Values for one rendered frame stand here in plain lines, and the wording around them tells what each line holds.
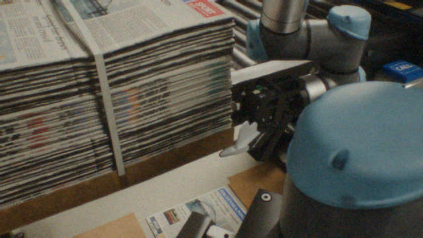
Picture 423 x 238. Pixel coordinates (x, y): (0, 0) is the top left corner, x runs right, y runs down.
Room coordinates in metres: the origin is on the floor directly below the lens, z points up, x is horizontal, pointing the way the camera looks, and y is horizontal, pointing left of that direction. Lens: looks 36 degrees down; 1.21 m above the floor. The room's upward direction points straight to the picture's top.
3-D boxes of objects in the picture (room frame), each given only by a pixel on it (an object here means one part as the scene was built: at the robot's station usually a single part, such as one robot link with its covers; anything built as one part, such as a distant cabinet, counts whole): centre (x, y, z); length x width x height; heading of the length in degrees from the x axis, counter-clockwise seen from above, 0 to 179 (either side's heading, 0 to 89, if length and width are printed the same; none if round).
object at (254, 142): (0.53, -0.09, 0.80); 0.09 x 0.05 x 0.02; 146
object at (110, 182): (0.51, 0.19, 0.83); 0.28 x 0.06 x 0.04; 29
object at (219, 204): (0.96, 0.03, 0.00); 0.37 x 0.28 x 0.01; 119
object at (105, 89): (0.51, 0.19, 0.91); 0.29 x 0.01 x 0.23; 29
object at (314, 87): (0.62, -0.19, 0.82); 0.08 x 0.05 x 0.08; 29
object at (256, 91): (0.59, -0.12, 0.82); 0.12 x 0.08 x 0.09; 119
